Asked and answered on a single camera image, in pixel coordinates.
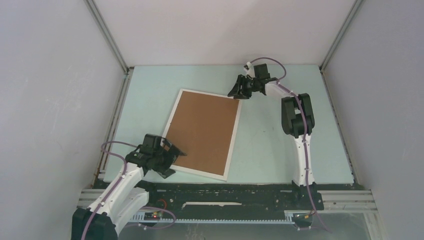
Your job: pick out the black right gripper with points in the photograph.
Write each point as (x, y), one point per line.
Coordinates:
(240, 94)

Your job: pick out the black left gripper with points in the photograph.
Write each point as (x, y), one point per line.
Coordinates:
(171, 155)

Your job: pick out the brown backing board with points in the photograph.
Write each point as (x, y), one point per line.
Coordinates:
(205, 132)

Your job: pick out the white picture frame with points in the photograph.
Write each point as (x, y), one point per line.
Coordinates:
(232, 145)

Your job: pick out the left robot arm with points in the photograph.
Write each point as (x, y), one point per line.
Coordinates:
(107, 216)

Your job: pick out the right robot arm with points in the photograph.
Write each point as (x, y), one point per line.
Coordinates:
(297, 116)

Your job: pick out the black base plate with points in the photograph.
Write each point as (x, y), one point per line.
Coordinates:
(232, 202)

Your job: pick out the aluminium corner rail left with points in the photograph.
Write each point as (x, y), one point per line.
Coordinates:
(105, 31)

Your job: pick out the aluminium corner rail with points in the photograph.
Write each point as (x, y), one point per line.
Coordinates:
(105, 31)
(354, 10)

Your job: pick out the aluminium corner rail right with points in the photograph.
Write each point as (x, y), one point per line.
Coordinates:
(354, 10)

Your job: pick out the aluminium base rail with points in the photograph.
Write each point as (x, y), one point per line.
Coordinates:
(337, 199)

